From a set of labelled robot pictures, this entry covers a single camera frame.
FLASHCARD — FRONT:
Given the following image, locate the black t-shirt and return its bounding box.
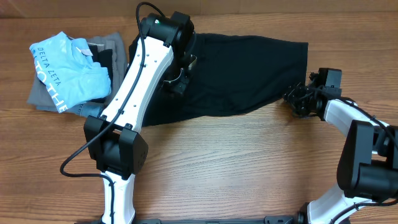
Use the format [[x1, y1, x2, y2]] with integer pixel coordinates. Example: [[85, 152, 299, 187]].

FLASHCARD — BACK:
[[142, 34, 308, 127]]

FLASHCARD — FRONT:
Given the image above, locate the grey folded garment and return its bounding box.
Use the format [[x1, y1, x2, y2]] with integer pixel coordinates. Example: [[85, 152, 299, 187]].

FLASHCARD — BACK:
[[27, 32, 127, 111]]

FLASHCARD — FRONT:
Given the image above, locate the black folded garment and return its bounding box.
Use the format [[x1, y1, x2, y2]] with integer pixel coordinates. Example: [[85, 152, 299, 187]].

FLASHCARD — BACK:
[[89, 45, 113, 90]]

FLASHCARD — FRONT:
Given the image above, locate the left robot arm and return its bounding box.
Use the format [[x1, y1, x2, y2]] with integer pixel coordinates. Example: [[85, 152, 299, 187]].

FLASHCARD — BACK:
[[83, 12, 195, 223]]

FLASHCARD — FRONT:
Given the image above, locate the light blue printed t-shirt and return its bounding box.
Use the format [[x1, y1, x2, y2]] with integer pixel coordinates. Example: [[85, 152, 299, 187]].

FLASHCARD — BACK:
[[27, 32, 111, 113]]

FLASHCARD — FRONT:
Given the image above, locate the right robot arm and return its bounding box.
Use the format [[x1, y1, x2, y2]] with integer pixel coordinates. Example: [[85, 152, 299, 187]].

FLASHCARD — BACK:
[[283, 83, 397, 223]]

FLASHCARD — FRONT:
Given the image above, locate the blue denim garment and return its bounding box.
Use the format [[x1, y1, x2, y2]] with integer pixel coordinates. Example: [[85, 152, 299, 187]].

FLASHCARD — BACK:
[[67, 102, 104, 118]]

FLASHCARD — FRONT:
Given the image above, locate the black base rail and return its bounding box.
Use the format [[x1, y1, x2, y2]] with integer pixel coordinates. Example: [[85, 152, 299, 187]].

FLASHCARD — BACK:
[[131, 212, 308, 224]]

